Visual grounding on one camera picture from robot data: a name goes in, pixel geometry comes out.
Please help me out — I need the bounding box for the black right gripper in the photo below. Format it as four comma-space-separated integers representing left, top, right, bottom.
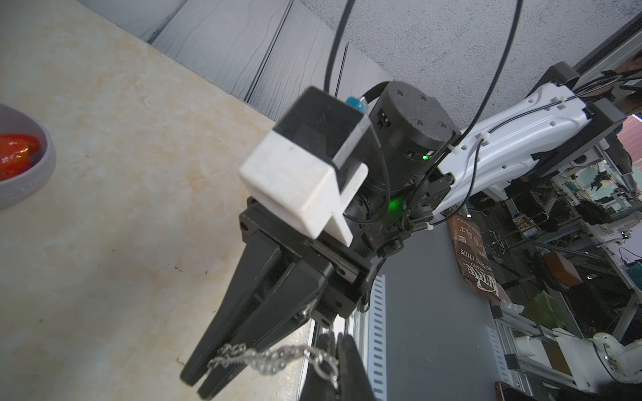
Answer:
180, 197, 376, 400

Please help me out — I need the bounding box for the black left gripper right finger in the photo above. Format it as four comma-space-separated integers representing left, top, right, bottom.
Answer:
337, 333, 376, 401

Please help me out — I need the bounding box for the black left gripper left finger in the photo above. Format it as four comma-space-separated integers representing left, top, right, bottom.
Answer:
299, 332, 338, 401

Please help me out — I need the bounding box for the silver pearl jewelry chain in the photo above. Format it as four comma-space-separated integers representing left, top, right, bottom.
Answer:
206, 342, 341, 391

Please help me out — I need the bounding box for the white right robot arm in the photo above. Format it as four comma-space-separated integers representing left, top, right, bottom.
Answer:
180, 63, 625, 400

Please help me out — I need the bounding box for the grey ceramic bowl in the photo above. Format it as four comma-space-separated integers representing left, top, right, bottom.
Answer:
1, 105, 57, 209

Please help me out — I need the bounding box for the red yellow snack packet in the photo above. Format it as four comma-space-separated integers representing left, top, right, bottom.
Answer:
1, 134, 41, 181

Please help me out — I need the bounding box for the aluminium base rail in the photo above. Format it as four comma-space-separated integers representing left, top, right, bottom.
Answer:
295, 272, 388, 401

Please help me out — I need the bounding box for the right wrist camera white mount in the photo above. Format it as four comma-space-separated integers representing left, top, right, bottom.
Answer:
238, 86, 375, 247

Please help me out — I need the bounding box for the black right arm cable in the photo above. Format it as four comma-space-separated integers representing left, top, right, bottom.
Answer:
323, 0, 525, 227

